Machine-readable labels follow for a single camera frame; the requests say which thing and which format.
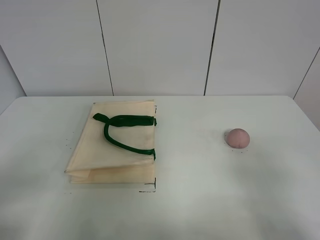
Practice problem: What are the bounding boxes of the cream linen bag green handles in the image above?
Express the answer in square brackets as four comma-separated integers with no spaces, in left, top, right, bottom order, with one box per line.
[64,100,157,184]

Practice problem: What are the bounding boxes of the pink peach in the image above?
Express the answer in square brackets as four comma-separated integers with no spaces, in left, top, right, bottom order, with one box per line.
[226,128,251,149]

